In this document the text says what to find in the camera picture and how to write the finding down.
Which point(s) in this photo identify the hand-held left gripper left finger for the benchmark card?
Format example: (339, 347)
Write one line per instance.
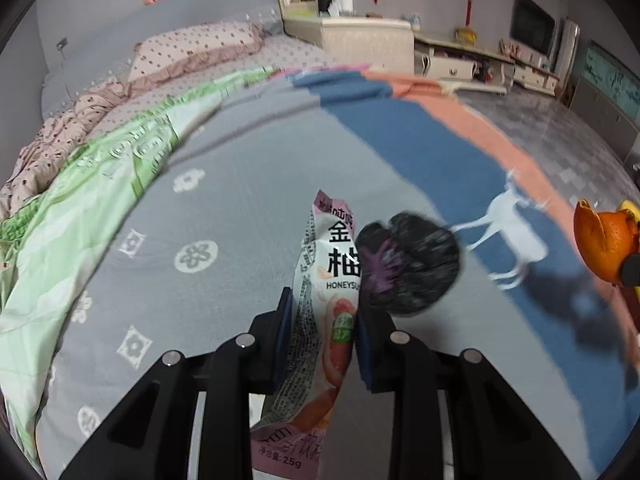
(282, 340)

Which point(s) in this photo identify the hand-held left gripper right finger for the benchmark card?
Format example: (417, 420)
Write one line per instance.
(364, 360)

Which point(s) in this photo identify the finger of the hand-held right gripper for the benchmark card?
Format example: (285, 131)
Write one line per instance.
(632, 270)

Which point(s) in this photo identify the orange peel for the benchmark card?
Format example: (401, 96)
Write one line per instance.
(600, 245)

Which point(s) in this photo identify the pink snack packet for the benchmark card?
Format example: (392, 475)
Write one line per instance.
(325, 280)

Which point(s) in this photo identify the small black crumpled bag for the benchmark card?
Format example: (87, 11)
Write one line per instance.
(415, 265)

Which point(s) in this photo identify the green glass cabinet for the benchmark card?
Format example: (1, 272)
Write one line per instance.
(607, 90)

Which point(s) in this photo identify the small white side cabinet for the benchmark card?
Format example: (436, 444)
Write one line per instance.
(535, 77)

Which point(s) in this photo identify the white standing air conditioner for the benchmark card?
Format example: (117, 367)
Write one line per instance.
(567, 55)

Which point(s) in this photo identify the green patterned quilt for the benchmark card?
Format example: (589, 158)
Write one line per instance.
(75, 200)

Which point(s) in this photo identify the black television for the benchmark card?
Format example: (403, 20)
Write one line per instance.
(534, 22)

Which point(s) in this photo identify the long white tv cabinet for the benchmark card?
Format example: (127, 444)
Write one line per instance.
(450, 65)

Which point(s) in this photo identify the yellow toy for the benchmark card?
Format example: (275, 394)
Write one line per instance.
(465, 35)

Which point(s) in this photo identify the pink dotted quilt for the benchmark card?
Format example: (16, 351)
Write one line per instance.
(65, 125)

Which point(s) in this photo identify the pink dotted pillow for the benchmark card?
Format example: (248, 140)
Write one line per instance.
(200, 45)

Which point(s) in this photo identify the cream bedside cabinet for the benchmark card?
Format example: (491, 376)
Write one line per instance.
(360, 40)

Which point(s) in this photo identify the white bottle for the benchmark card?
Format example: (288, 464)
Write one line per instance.
(415, 21)

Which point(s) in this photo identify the tissue box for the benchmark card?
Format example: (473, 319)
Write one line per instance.
(345, 6)

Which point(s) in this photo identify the grey bed headboard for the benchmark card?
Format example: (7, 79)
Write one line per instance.
(150, 20)

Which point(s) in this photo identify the wall socket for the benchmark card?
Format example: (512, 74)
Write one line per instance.
(61, 44)

